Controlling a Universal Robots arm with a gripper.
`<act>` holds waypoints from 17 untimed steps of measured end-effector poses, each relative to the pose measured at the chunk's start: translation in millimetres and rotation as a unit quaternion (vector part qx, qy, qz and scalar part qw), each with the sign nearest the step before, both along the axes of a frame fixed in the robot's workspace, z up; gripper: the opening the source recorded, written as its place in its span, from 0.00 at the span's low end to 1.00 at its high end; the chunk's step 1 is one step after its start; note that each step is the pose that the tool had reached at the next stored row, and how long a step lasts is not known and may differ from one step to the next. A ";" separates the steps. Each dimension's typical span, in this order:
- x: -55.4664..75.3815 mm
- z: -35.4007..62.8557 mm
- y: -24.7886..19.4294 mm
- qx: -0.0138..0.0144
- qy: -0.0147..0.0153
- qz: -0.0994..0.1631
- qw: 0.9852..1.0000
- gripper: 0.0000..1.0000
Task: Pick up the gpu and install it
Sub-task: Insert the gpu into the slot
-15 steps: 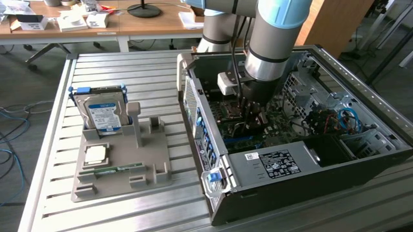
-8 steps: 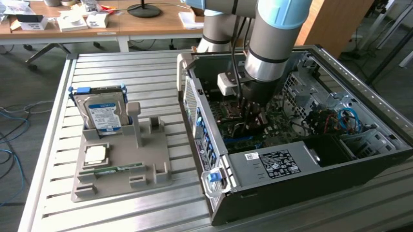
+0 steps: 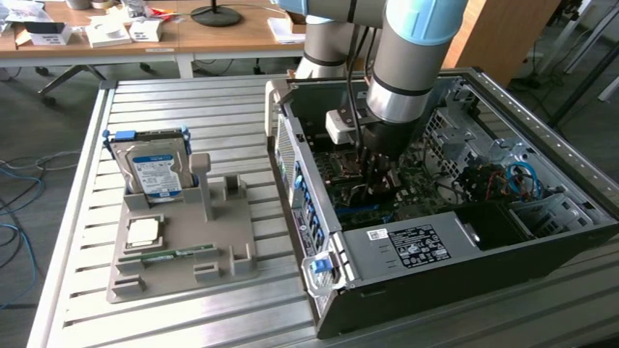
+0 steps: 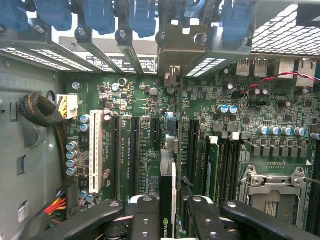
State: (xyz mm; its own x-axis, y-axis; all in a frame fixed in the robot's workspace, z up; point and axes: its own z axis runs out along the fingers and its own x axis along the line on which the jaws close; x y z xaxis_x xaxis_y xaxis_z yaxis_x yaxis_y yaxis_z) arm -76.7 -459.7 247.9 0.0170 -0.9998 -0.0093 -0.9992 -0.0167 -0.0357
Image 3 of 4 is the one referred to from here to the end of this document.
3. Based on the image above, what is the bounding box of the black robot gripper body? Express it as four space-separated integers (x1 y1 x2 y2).
358 120 420 175

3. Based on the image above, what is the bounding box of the metal CPU socket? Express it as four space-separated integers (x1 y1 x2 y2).
332 151 368 179

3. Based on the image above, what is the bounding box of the perforated metal drive cage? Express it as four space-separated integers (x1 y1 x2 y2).
420 78 492 177

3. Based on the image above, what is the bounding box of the green motherboard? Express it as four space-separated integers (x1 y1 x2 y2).
311 143 459 231

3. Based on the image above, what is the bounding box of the blue expansion slot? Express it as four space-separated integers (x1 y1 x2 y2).
336 204 384 218

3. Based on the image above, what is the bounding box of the grey power supply unit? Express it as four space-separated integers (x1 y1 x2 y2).
340 212 483 288

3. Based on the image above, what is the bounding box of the wooden cabinet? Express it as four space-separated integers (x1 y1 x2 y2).
442 0 565 88

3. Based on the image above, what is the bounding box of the blue case latch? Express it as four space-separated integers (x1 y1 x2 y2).
308 257 334 276

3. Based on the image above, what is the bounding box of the white paper stack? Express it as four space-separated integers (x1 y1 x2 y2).
266 17 308 45

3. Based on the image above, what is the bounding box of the metal disk bay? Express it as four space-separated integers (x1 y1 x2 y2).
507 191 599 241

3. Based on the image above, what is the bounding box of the open black PC case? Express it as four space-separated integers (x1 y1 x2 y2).
263 66 619 340

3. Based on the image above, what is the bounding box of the wooden desk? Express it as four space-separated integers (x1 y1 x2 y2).
0 0 311 79

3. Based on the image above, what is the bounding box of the grey parts rack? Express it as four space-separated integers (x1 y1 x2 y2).
106 152 262 305

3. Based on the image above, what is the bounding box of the black round monitor stand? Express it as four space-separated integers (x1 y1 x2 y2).
190 0 243 28

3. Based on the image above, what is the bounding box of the hard disk with blue caddy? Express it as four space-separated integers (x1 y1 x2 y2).
103 125 192 204

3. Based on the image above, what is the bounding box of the green loose RAM stick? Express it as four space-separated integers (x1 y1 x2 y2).
139 244 216 262

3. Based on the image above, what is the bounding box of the silver CPU chip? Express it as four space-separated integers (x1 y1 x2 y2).
126 218 163 248

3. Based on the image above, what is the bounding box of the small white box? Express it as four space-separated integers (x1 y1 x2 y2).
128 20 164 43

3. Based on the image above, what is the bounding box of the flat white box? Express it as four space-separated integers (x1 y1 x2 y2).
84 20 134 49

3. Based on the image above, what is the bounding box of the white box with black lid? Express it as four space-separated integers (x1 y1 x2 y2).
27 22 74 47

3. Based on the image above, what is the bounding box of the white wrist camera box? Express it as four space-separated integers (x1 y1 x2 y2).
326 109 368 144

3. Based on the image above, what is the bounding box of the black camera cable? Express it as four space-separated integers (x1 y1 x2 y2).
343 25 382 160

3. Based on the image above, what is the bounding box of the red and black wire bundle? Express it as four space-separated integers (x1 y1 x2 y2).
456 163 514 203

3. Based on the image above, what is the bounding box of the blue disk wire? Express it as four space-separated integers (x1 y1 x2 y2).
505 161 543 202

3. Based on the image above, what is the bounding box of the grey floor cable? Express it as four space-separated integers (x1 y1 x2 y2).
0 150 82 172

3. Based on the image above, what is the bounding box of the blue floor cable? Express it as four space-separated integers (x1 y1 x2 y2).
0 159 48 311

